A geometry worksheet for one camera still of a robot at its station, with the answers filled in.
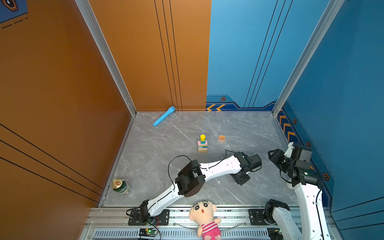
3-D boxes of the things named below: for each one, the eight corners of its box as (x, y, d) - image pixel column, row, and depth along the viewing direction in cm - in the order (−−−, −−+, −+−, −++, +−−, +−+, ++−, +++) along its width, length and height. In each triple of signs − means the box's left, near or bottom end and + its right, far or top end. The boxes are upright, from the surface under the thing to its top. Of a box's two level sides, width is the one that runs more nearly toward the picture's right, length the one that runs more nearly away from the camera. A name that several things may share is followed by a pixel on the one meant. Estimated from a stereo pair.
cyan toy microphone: (153, 125, 115) (151, 122, 112) (172, 108, 127) (171, 105, 124) (156, 127, 113) (155, 124, 110) (175, 110, 125) (175, 107, 122)
